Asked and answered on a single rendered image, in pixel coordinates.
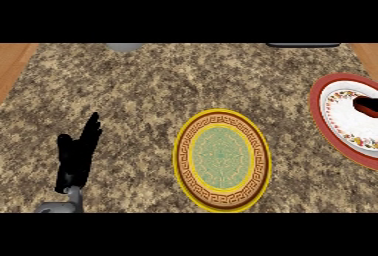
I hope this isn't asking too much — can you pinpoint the dark flat appliance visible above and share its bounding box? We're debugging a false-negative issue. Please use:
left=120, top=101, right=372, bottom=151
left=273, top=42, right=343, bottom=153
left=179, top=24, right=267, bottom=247
left=266, top=42, right=343, bottom=49

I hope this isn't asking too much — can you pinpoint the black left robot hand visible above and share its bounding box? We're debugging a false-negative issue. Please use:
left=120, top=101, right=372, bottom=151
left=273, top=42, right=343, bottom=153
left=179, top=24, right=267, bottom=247
left=53, top=111, right=105, bottom=195

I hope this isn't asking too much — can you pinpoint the grey rounded object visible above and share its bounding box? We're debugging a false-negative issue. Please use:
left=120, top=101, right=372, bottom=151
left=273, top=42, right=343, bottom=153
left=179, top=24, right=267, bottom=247
left=105, top=42, right=145, bottom=53

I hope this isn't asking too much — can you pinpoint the red rimmed white floral plate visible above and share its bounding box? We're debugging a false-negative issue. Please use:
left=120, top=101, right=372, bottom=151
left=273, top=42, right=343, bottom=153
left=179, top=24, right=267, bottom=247
left=309, top=72, right=378, bottom=172

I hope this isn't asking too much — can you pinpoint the yellow brown patterned plate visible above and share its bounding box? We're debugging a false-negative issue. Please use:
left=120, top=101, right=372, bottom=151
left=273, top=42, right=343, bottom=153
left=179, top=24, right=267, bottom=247
left=171, top=108, right=273, bottom=214

